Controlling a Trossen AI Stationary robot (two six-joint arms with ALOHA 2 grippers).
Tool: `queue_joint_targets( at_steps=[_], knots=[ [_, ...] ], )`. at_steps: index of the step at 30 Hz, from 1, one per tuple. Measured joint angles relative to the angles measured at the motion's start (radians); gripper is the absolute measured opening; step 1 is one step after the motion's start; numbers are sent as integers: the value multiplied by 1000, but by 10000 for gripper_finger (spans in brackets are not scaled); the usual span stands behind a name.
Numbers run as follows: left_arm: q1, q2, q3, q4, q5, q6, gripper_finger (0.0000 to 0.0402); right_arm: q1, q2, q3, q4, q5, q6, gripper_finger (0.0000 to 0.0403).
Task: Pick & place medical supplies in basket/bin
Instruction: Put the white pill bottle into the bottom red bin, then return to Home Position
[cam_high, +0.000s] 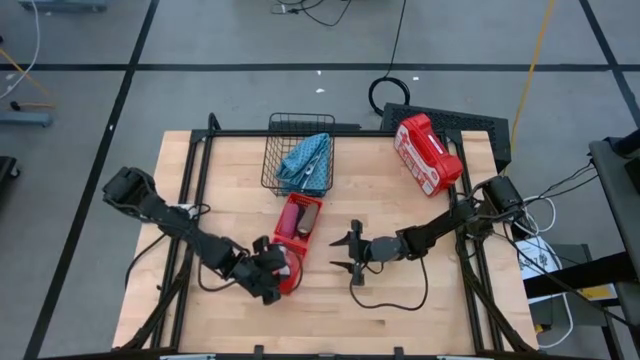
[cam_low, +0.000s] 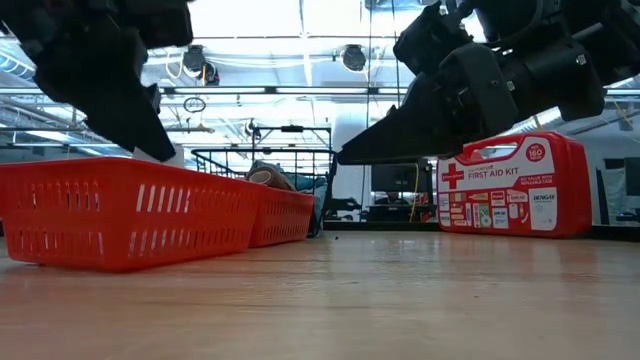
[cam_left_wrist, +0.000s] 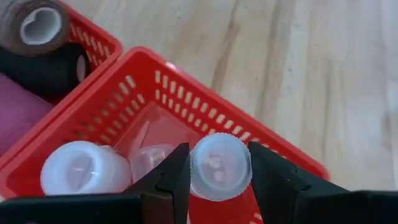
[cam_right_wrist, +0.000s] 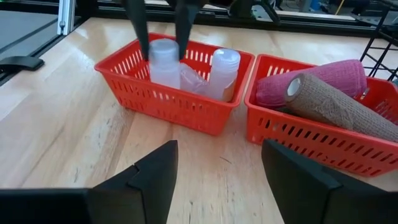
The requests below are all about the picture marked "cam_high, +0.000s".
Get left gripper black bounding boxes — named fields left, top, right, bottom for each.
left=232, top=256, right=291, bottom=307

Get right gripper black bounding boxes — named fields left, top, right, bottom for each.
left=328, top=218, right=377, bottom=288

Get red plastic slotted basket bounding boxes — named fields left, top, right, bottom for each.
left=276, top=243, right=304, bottom=297
left=273, top=192, right=325, bottom=258

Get brown bandage roll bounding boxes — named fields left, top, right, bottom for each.
left=296, top=201, right=321, bottom=238

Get pink bandage roll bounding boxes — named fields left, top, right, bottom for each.
left=280, top=203, right=302, bottom=241

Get blue dotted cloth pouch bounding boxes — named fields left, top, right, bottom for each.
left=275, top=132, right=334, bottom=194

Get black wire basket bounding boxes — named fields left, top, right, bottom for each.
left=260, top=112, right=336, bottom=198

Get red first aid kit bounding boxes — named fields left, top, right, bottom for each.
left=393, top=112, right=465, bottom=198

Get white printed cardboard box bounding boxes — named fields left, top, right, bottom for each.
left=514, top=236, right=565, bottom=281

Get black shelf beam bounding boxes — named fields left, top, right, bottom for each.
left=522, top=251, right=640, bottom=301

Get yellow tag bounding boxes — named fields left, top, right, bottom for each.
left=582, top=284, right=619, bottom=301

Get black side table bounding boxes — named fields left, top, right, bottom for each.
left=588, top=128, right=640, bottom=281

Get grey metal floor base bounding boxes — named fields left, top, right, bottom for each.
left=0, top=110, right=54, bottom=128

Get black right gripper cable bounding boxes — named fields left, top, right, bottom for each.
left=348, top=256, right=431, bottom=312

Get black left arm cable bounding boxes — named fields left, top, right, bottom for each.
left=124, top=232, right=169, bottom=290

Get black metal rig frame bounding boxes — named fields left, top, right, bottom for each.
left=112, top=112, right=539, bottom=354

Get black coiled power cable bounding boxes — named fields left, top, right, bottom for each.
left=368, top=0, right=412, bottom=117

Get black floor cable bundle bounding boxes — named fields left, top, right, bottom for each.
left=271, top=0, right=352, bottom=28

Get long yellow cable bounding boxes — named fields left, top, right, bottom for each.
left=501, top=0, right=556, bottom=187

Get thin yellow floor cable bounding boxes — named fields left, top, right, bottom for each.
left=0, top=47, right=57, bottom=109

